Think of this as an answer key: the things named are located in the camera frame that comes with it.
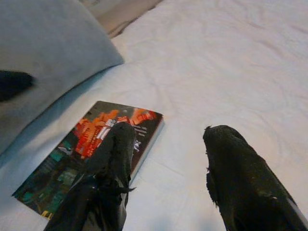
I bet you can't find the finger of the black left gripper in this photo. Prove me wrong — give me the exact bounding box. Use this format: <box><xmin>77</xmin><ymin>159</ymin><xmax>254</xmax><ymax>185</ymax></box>
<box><xmin>0</xmin><ymin>69</ymin><xmax>35</xmax><ymax>102</ymax></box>

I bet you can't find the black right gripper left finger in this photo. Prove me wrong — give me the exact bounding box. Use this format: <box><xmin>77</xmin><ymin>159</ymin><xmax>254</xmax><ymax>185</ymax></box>
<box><xmin>43</xmin><ymin>121</ymin><xmax>137</xmax><ymax>231</ymax></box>

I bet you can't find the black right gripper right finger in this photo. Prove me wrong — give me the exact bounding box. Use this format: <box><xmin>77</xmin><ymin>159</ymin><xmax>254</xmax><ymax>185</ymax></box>
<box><xmin>203</xmin><ymin>124</ymin><xmax>308</xmax><ymax>231</ymax></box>

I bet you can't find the grey pillow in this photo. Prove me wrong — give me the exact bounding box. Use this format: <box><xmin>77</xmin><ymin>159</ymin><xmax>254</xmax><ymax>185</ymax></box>
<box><xmin>0</xmin><ymin>0</ymin><xmax>125</xmax><ymax>154</ymax></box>

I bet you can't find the red and teal paperback book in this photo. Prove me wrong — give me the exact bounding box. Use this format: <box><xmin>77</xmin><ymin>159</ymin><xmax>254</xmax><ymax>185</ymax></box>
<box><xmin>12</xmin><ymin>100</ymin><xmax>166</xmax><ymax>221</ymax></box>

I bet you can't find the white bed sheet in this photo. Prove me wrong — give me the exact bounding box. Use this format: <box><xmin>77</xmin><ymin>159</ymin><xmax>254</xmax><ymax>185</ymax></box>
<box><xmin>0</xmin><ymin>0</ymin><xmax>308</xmax><ymax>231</ymax></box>

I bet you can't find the beige padded bed bumper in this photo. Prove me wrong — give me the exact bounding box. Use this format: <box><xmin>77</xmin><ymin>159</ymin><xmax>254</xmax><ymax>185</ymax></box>
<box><xmin>81</xmin><ymin>0</ymin><xmax>164</xmax><ymax>39</ymax></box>

